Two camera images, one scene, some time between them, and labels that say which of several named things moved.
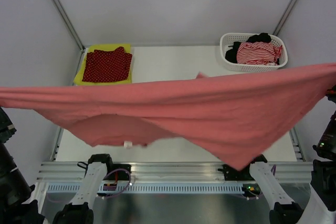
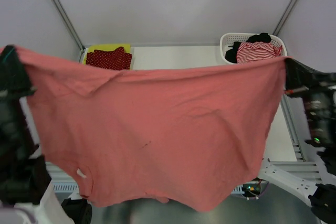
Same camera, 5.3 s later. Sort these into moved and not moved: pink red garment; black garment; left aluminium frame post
Moved: pink red garment
Not moved: black garment; left aluminium frame post
